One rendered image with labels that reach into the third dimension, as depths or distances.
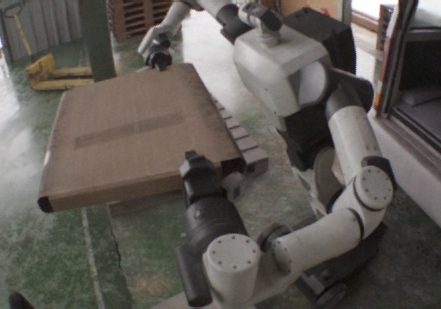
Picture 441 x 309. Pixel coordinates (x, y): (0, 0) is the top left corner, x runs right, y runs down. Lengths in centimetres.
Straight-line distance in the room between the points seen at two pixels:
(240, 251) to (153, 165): 27
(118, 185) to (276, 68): 43
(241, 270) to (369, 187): 24
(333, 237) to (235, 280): 16
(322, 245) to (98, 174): 40
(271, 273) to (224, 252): 12
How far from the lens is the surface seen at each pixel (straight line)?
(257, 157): 238
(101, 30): 357
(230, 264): 42
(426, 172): 191
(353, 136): 63
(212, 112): 75
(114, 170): 64
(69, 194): 63
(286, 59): 81
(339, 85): 71
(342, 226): 52
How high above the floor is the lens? 158
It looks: 37 degrees down
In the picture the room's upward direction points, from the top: 3 degrees counter-clockwise
